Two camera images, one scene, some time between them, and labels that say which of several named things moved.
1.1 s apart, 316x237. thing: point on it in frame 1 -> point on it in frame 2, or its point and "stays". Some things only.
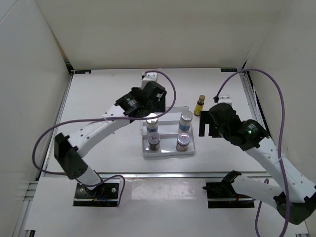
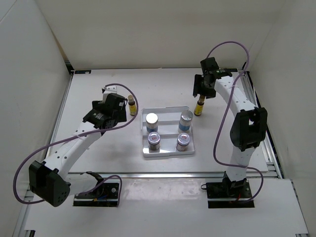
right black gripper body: [221, 133] -> [200, 87]
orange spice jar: [183, 139] stays
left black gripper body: [158, 106] -> [121, 116]
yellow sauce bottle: [200, 105] stays
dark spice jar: [153, 140] stays
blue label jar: [152, 124] stays
